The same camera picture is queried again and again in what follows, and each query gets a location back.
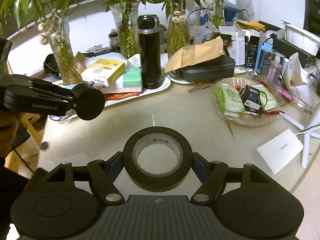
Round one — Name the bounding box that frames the person's left hand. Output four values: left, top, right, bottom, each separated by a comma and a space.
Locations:
0, 109, 24, 158

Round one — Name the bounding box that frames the black cylinder lens cap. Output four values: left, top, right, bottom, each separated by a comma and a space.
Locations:
71, 81, 105, 121

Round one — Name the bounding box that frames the black electrical tape roll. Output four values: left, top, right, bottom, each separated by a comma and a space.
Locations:
123, 126, 193, 192

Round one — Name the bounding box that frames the white serving tray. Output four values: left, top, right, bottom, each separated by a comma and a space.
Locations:
49, 52, 172, 108

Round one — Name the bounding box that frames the brown paper envelope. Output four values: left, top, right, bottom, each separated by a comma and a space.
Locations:
164, 36, 223, 73

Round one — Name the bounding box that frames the black thermos bottle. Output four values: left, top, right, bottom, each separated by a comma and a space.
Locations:
137, 14, 162, 89

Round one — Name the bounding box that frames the black zip case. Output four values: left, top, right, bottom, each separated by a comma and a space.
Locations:
178, 55, 235, 82

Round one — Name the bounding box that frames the yellow white cardboard box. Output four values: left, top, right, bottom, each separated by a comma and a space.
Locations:
81, 59, 125, 87

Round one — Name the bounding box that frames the glass vase with stems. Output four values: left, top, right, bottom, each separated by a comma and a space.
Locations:
37, 9, 82, 85

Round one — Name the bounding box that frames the white power bank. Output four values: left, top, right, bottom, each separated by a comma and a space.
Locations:
253, 129, 303, 175

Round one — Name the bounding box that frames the green tissue pack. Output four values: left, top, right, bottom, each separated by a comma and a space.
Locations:
123, 68, 142, 88

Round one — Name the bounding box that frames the white plastic tub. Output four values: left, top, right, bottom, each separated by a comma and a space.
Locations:
282, 20, 319, 56

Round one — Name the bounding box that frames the clear glass snack dish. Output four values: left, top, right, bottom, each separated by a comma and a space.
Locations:
212, 77, 284, 127

